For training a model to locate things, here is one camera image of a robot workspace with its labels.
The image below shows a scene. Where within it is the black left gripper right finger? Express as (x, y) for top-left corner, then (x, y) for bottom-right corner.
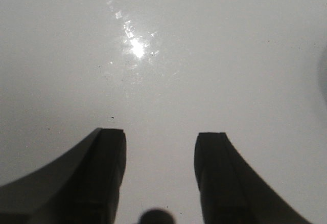
(194, 132), (309, 223)

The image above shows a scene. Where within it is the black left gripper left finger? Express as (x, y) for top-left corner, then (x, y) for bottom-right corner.
(1, 128), (127, 223)

